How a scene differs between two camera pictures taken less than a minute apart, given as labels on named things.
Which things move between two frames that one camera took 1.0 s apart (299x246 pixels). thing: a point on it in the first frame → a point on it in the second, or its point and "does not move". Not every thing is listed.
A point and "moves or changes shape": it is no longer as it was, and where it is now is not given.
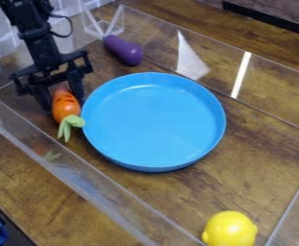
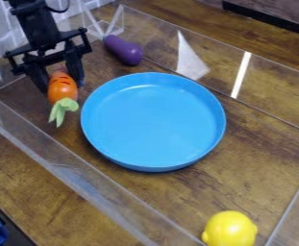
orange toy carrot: x=65 y=107 moves or changes shape
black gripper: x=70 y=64 → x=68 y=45
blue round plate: x=152 y=122 does not move
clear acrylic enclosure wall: x=173 y=133 does not move
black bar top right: x=264 y=16 does not move
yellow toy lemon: x=228 y=228 does not move
